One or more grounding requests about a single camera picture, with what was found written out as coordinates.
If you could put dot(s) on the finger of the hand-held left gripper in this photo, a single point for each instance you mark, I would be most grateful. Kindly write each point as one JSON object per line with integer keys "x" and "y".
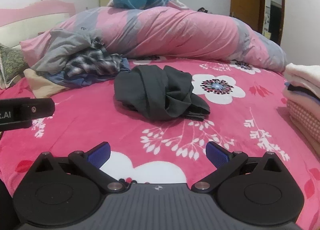
{"x": 40, "y": 110}

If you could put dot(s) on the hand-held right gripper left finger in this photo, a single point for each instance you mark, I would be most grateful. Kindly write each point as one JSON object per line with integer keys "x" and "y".
{"x": 100, "y": 156}

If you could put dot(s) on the grey garment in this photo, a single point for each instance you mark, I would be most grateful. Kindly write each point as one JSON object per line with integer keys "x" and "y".
{"x": 57, "y": 47}

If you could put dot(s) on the pink floral bed sheet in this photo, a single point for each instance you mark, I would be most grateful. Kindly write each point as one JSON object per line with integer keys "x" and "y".
{"x": 75, "y": 125}

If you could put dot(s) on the pink white headboard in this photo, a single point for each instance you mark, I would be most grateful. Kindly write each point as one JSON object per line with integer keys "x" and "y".
{"x": 25, "y": 17}

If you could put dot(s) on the pale pink folded cloth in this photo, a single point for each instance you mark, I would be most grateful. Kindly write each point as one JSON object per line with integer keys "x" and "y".
{"x": 292, "y": 95}

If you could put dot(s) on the beige cloth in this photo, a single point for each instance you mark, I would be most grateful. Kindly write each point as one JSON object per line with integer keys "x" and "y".
{"x": 40, "y": 82}

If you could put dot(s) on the green patterned pillow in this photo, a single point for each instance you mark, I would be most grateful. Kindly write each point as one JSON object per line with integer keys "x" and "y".
{"x": 12, "y": 62}

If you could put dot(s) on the black white plaid shirt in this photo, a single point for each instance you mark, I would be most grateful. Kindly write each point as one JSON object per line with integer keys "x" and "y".
{"x": 90, "y": 62}

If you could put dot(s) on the dark grey pants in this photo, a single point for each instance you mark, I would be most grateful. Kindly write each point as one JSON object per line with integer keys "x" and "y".
{"x": 150, "y": 90}

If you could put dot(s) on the black folded garment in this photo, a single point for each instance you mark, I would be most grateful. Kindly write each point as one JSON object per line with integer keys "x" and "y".
{"x": 305, "y": 91}

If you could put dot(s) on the pink grey duvet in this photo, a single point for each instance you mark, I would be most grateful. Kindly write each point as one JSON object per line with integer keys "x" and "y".
{"x": 175, "y": 32}

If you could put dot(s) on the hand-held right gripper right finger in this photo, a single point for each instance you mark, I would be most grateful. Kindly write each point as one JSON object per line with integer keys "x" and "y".
{"x": 217, "y": 156}

